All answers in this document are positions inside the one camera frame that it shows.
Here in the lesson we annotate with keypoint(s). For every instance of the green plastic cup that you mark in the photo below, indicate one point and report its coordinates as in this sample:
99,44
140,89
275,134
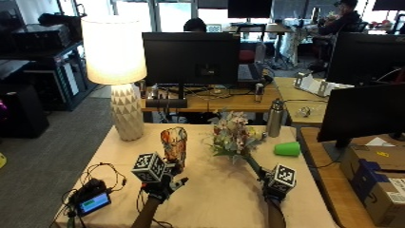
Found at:
288,148

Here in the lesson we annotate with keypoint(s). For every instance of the large black monitor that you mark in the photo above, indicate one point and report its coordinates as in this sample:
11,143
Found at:
191,58

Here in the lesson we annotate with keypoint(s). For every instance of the amber patterned glass vase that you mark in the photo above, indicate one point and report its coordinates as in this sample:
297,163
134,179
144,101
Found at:
174,147

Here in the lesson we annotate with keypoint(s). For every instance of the person's right hand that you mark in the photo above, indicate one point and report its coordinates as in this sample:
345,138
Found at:
269,192

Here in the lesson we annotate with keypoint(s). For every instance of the person's left hand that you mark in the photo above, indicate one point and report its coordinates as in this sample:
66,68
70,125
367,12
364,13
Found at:
166,189

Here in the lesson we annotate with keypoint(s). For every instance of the cardboard box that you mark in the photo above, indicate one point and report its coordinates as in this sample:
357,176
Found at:
377,183

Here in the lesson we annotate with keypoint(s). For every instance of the white table lamp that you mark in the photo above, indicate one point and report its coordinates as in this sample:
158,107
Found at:
115,53

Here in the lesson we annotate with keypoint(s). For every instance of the white marker cube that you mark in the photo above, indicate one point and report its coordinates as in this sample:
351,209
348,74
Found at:
148,167
283,178

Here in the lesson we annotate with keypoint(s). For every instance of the wooden side desk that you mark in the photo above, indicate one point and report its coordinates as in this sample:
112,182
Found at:
301,103

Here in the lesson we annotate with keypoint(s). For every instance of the white paper holder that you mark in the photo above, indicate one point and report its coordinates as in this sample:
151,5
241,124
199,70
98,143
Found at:
317,84

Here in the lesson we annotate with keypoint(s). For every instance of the black floor cabinet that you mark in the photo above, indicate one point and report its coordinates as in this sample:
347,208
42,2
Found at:
20,110

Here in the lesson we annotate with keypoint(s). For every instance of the clear glass ornament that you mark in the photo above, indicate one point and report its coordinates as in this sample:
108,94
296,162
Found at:
304,111

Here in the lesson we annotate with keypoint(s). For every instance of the artificial flower bouquet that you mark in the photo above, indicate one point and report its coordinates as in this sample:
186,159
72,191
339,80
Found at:
233,136

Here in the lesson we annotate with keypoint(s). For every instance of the stainless steel bottle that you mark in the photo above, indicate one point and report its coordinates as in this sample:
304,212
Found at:
275,118

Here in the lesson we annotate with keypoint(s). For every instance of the black shelf unit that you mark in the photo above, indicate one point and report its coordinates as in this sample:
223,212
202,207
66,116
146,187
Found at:
46,63

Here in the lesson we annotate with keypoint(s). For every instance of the black monitor with stand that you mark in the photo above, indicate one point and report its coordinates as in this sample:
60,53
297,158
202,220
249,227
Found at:
363,112

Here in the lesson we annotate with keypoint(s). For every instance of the black device with small screen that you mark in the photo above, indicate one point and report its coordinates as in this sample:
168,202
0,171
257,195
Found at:
91,200

